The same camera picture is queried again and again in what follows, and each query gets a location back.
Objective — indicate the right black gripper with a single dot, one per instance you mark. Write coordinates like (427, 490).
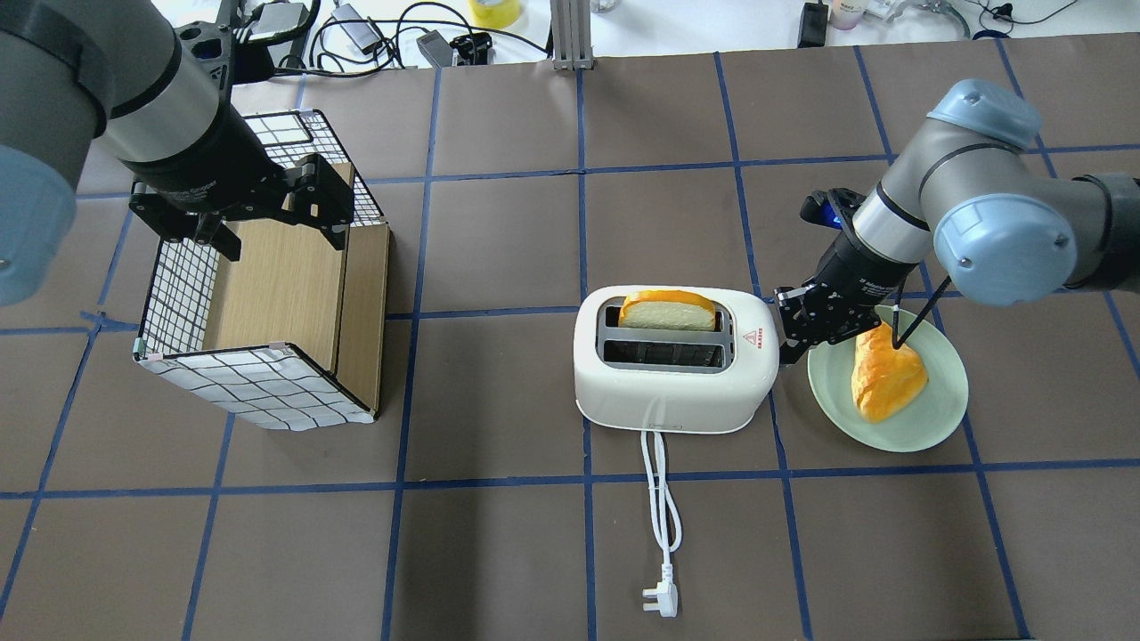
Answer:
(853, 270)

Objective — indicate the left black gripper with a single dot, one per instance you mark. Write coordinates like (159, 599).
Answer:
(203, 165)

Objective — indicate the white toaster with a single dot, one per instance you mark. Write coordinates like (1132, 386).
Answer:
(668, 380)

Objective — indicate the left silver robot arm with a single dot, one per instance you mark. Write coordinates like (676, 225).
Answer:
(157, 98)

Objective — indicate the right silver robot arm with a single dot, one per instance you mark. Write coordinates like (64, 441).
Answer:
(961, 191)

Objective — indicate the bread slice in toaster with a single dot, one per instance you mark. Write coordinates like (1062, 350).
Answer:
(667, 309)

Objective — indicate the triangular orange pastry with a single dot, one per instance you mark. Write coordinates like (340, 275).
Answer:
(885, 379)

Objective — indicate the checkered wooden storage box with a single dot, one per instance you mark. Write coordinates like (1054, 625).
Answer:
(290, 336)

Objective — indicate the light green plate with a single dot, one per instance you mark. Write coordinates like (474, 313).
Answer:
(929, 420)

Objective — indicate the black power adapter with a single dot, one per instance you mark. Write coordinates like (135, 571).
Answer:
(812, 32)

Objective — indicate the yellow tape roll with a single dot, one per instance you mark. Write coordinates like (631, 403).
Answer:
(495, 14)

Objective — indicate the aluminium frame post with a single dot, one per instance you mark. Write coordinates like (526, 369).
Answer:
(571, 36)

